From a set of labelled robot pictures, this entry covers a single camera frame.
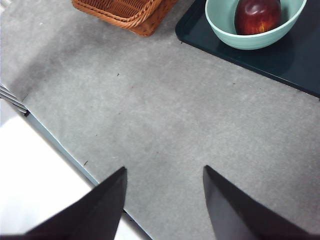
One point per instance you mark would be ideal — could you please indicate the grey ribbed metal rail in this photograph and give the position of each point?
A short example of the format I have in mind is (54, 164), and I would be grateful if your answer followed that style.
(12, 100)

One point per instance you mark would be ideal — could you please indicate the brown wicker basket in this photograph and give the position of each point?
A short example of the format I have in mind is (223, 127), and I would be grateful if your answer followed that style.
(140, 17)

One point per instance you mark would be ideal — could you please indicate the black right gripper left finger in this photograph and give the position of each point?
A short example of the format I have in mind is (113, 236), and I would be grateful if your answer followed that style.
(87, 215)

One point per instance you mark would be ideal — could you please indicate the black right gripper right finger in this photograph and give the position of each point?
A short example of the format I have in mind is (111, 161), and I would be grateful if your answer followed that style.
(240, 215)

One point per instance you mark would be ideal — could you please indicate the dark rectangular tray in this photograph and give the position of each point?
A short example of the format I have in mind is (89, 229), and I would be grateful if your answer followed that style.
(287, 57)

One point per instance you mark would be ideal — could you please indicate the teal ceramic bowl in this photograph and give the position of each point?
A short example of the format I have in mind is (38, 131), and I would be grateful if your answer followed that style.
(250, 41)

